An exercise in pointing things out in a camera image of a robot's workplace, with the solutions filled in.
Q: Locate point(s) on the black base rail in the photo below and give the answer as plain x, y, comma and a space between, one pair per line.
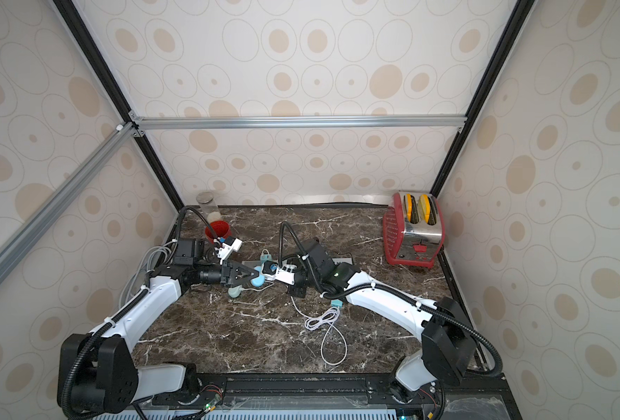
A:
293, 396

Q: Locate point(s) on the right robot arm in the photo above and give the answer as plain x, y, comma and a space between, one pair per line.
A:
450, 349

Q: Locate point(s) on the blue earbud case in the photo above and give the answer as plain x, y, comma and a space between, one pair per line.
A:
258, 282

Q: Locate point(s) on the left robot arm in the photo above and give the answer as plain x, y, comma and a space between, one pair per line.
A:
97, 373

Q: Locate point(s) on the green earbud case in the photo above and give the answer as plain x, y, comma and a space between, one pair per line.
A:
235, 292

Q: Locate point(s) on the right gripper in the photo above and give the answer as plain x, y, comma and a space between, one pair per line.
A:
293, 271

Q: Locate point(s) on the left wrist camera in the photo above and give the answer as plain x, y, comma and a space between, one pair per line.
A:
226, 246

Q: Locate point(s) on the red silver toaster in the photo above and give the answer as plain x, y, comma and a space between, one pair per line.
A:
413, 230

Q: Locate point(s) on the clear glass jar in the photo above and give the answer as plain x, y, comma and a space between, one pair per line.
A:
209, 208

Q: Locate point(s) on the diagonal aluminium rail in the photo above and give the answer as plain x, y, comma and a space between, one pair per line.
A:
19, 245

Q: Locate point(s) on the horizontal aluminium rail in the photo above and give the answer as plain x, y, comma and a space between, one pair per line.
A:
304, 122

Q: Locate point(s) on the red metal cup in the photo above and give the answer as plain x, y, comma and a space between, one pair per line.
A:
218, 228

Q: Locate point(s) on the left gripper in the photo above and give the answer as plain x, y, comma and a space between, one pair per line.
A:
232, 269

